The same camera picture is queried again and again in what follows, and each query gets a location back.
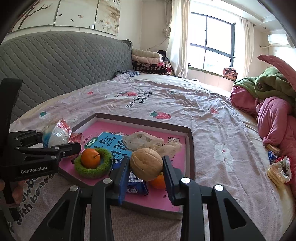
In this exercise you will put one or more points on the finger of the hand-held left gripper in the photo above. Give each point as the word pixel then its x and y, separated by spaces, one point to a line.
pixel 67 150
pixel 27 138

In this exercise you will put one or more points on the bright pink comforter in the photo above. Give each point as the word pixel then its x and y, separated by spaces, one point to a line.
pixel 277 120

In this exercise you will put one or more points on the brown snack packet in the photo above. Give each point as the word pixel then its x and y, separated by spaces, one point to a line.
pixel 272 149

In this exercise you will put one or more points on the floral wall painting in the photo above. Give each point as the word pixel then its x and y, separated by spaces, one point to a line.
pixel 76 14

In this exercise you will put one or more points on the dark blue patterned cloth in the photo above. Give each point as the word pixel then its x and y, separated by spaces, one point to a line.
pixel 127 73

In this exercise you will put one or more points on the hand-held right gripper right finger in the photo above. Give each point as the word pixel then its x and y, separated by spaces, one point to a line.
pixel 168 183

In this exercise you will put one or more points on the pink folded blanket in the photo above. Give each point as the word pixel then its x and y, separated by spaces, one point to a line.
pixel 148 60

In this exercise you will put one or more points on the cream bed sheet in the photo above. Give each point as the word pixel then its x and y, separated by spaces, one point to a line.
pixel 285 204

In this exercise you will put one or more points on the person's left hand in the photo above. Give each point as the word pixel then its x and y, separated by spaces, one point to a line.
pixel 19 192

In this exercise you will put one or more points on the white floral scrunchie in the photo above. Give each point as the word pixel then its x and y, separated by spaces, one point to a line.
pixel 283 165

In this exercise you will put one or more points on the green blanket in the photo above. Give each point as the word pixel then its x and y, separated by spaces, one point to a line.
pixel 266 83

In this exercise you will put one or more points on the dark checkered folded blanket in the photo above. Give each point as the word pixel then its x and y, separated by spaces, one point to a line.
pixel 152 69

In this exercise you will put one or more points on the dusty pink quilted blanket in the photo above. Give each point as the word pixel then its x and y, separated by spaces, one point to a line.
pixel 284 67

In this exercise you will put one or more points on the green fuzzy scrunchie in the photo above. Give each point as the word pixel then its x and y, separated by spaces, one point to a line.
pixel 92 173

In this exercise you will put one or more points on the grey quilted headboard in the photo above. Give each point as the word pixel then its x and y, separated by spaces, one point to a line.
pixel 69 62

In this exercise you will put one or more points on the air conditioner pipe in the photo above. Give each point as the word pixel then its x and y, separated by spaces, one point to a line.
pixel 264 46

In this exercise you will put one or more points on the cream curtain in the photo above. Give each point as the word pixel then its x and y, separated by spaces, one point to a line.
pixel 178 39
pixel 247 46

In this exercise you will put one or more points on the small blue packet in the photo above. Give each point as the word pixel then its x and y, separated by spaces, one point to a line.
pixel 272 157

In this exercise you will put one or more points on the orange tangerine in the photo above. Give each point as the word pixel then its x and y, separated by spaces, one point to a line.
pixel 157 183
pixel 90 158

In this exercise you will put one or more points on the yellow biscuit packet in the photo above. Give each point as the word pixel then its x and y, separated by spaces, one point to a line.
pixel 275 175

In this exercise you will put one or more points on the blue snack packet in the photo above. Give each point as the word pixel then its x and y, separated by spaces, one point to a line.
pixel 136 185

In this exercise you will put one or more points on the cream folded blanket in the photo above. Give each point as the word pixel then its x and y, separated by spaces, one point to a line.
pixel 145 53

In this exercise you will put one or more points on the floral folded blanket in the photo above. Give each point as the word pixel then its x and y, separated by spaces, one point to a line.
pixel 230 73

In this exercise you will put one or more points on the walnut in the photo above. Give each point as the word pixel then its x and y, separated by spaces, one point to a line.
pixel 145 163

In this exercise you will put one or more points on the white air conditioner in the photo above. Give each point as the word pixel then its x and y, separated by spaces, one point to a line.
pixel 277 39

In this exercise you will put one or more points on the cream dotted scrunchie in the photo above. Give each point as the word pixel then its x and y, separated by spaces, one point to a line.
pixel 138 141

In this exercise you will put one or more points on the black garment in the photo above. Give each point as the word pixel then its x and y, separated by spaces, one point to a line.
pixel 163 56

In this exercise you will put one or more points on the plastic-wrapped colourful snack ball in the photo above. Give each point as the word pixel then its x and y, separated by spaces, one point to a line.
pixel 55 136

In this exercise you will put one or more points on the black framed window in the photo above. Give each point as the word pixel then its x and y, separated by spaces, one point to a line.
pixel 217 34

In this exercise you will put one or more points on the window seat ledge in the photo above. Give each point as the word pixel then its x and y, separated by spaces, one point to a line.
pixel 208 80

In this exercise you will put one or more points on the brown cardboard box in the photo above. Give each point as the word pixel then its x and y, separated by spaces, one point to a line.
pixel 190 153

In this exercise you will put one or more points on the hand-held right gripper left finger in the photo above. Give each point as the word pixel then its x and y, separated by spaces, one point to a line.
pixel 123 185

